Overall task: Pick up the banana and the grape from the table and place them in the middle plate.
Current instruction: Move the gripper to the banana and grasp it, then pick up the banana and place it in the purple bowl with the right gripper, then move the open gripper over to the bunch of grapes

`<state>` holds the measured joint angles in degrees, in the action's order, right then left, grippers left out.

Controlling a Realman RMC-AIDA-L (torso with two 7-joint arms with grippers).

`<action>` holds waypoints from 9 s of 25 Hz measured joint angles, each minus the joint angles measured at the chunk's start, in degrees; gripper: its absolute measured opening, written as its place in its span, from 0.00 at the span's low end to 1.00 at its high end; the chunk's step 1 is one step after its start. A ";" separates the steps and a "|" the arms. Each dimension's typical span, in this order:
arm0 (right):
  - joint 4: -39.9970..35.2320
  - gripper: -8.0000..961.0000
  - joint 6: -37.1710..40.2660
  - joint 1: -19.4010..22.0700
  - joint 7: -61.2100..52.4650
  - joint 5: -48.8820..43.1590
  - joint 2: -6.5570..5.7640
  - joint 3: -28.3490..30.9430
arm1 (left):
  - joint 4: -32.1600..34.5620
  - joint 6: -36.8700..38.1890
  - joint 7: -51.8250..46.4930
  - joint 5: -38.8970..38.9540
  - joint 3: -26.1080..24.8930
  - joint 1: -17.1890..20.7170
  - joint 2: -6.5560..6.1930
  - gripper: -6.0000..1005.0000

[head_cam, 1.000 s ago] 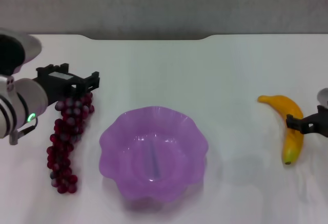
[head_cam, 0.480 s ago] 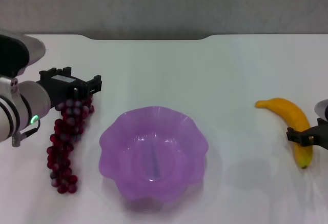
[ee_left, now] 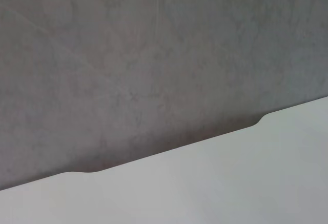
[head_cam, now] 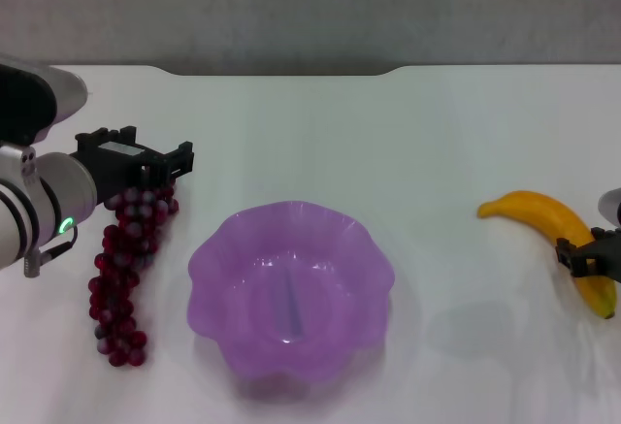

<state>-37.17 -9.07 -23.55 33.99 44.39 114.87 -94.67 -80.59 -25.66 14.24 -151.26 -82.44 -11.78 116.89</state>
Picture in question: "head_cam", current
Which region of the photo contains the purple translucent scalloped bowl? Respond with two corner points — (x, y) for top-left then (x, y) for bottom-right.
(187, 200), (397, 402)

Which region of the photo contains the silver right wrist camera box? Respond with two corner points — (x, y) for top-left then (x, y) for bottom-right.
(599, 189), (621, 227)

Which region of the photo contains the silver black left wrist camera box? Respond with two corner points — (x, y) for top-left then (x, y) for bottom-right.
(0, 52), (91, 147)

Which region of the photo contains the dark red grape bunch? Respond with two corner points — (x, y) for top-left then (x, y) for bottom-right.
(88, 183), (180, 369)

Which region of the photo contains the grey fabric partition panel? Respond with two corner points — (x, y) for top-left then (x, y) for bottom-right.
(0, 0), (621, 77)

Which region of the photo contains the yellow banana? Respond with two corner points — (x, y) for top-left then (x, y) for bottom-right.
(477, 189), (618, 320)

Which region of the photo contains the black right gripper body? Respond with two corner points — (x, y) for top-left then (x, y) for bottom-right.
(589, 234), (621, 282)

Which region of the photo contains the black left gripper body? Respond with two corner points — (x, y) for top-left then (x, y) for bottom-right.
(70, 148), (164, 206)

